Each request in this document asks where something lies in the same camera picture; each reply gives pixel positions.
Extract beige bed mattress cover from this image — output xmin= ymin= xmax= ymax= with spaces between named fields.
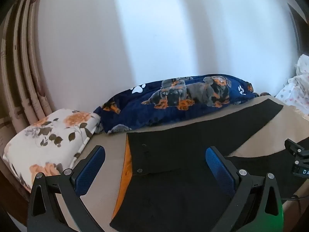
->
xmin=80 ymin=96 xmax=308 ymax=231

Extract white floral folded quilt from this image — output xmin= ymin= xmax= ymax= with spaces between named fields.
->
xmin=3 ymin=108 xmax=100 ymax=191

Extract beige patterned curtain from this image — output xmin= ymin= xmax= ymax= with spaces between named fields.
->
xmin=1 ymin=0 xmax=52 ymax=148

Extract black pants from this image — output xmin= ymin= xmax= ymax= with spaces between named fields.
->
xmin=110 ymin=99 xmax=308 ymax=231

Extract white dotted crumpled sheet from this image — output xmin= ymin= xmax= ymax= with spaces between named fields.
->
xmin=275 ymin=55 xmax=309 ymax=118

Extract navy dog print blanket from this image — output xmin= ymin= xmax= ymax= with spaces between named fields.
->
xmin=94 ymin=74 xmax=258 ymax=134

